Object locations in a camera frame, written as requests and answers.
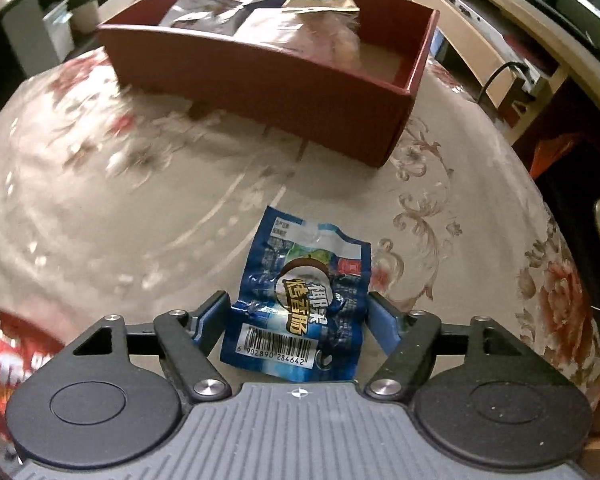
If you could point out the orange red bag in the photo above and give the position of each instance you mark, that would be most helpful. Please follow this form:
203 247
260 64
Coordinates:
555 152

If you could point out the red cardboard box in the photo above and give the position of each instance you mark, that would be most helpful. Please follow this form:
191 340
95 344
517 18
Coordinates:
280 95

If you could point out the clear flatbread packet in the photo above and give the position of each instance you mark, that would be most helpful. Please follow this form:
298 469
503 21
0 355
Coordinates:
300 35

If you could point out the long white box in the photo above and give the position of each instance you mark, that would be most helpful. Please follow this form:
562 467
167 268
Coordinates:
480 16

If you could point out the wooden media cabinet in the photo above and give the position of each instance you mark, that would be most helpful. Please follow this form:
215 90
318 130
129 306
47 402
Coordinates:
485 37

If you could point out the red snack packet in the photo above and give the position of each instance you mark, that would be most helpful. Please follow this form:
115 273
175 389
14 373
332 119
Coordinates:
20 360

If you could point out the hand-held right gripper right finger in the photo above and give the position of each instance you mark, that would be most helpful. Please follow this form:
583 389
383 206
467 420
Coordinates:
382 317

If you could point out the dark long counter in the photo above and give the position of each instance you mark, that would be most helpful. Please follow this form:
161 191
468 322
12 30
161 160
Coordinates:
30 35

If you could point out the white plastic container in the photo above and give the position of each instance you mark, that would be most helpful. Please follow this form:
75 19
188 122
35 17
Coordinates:
57 22

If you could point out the beige floral tablecloth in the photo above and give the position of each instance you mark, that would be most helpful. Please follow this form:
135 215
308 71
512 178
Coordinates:
130 210

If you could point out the white storage box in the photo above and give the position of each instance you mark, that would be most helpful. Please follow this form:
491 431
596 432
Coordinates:
105 5

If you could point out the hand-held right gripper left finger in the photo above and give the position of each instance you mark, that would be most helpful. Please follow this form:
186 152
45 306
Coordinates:
212 312

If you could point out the blue snack packet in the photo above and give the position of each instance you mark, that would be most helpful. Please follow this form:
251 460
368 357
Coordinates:
300 280

